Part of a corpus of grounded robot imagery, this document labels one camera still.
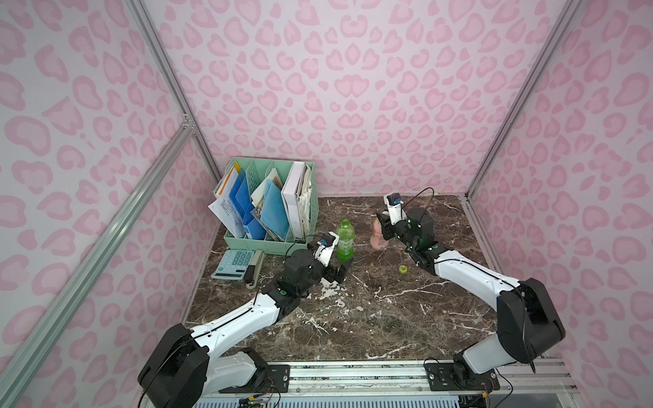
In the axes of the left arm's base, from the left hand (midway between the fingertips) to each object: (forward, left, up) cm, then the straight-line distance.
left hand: (340, 247), depth 78 cm
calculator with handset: (+5, +38, -19) cm, 42 cm away
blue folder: (+20, +35, +1) cm, 40 cm away
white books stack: (+18, +15, +5) cm, 24 cm away
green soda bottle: (+7, -2, -13) cm, 15 cm away
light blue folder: (+16, +24, -3) cm, 29 cm away
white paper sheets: (+16, +40, 0) cm, 43 cm away
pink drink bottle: (+10, -14, -11) cm, 20 cm away
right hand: (+13, -13, +2) cm, 19 cm away
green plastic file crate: (+35, +33, 0) cm, 48 cm away
